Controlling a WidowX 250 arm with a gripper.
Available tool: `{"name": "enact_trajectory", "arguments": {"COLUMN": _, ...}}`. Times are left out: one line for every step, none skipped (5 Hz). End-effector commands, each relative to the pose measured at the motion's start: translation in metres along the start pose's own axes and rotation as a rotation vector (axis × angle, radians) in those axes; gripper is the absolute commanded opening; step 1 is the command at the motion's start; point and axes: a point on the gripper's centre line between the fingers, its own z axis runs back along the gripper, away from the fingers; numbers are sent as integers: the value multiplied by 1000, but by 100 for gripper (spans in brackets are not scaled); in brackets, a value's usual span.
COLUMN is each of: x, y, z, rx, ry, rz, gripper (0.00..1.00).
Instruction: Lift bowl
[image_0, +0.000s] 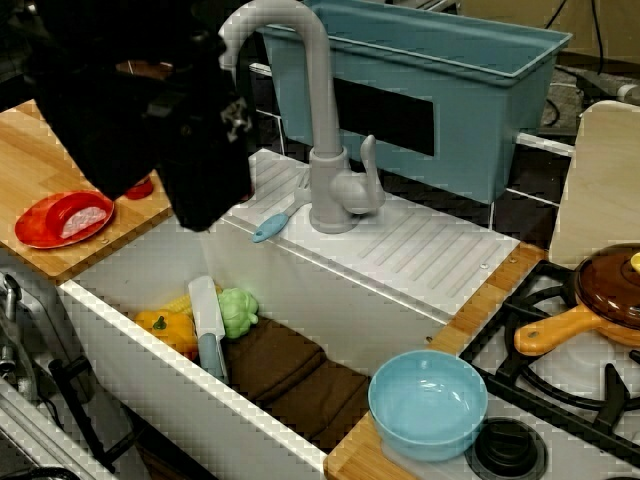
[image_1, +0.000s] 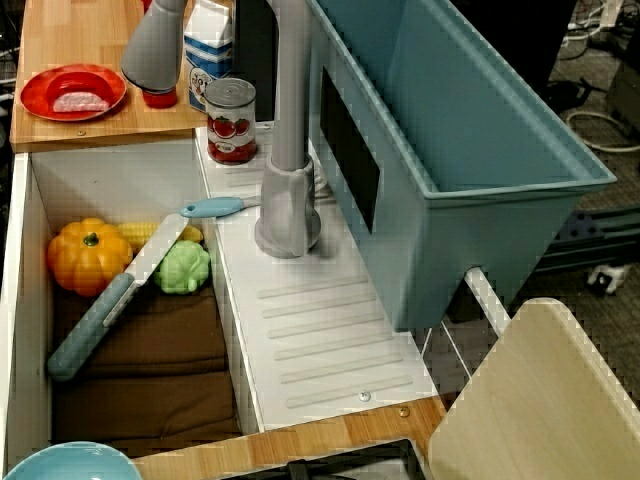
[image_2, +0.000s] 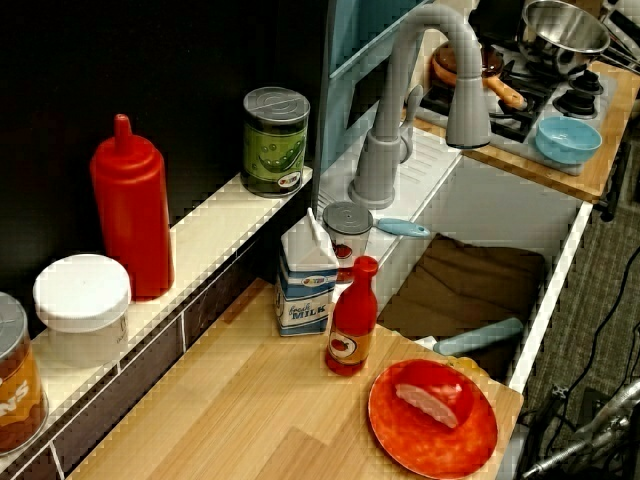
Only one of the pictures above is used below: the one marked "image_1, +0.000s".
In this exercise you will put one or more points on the red ketchup bottle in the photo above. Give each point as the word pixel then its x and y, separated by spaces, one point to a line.
pixel 160 99

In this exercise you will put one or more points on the black stove grate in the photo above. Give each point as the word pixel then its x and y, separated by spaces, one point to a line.
pixel 300 470

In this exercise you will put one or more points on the grey toy faucet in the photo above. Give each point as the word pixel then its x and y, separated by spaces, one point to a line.
pixel 290 200

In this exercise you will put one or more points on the red plastic plate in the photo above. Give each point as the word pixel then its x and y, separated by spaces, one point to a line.
pixel 35 95

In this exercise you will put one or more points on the pink toy ham slice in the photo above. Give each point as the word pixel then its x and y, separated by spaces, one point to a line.
pixel 80 102

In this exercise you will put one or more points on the yellow toy corn cob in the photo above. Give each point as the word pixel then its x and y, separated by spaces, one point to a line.
pixel 137 232

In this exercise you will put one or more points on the tomato print tin can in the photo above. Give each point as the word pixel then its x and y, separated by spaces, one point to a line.
pixel 231 130

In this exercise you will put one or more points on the white bin support rail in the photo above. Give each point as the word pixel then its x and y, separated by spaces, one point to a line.
pixel 487 300

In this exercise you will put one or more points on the green toy lettuce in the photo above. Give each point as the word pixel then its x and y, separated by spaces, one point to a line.
pixel 182 270

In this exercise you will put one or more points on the white toy kitchen unit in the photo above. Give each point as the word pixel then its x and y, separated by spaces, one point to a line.
pixel 310 310

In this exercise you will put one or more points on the brown folded cloth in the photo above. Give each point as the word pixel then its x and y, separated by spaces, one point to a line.
pixel 150 375

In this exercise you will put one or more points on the light blue bowl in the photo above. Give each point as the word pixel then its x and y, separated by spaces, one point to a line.
pixel 65 465

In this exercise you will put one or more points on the aluminium frame rail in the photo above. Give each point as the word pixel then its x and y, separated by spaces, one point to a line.
pixel 590 235

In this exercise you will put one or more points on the light wooden panel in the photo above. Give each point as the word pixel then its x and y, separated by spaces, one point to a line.
pixel 540 400

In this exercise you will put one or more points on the large teal plastic bin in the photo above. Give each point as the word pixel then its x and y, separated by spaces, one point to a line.
pixel 475 125

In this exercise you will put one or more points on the orange toy bell pepper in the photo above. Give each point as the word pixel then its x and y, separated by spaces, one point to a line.
pixel 85 260

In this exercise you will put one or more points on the blue white milk carton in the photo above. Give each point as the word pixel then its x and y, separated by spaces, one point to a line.
pixel 210 55

